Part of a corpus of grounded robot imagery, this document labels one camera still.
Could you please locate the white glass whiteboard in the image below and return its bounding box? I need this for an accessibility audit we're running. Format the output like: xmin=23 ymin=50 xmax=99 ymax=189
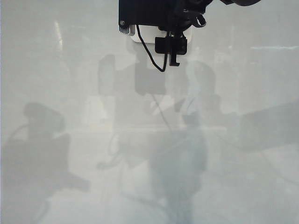
xmin=1 ymin=0 xmax=299 ymax=224

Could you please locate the black wrist camera with heatsink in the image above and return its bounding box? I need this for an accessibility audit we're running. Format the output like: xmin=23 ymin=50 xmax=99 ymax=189
xmin=118 ymin=0 xmax=169 ymax=35

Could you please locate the white whiteboard eraser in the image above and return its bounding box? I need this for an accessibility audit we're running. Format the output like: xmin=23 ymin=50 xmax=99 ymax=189
xmin=130 ymin=24 xmax=194 ymax=55

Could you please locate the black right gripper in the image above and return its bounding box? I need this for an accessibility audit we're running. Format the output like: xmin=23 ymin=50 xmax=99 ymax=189
xmin=155 ymin=0 xmax=213 ymax=68

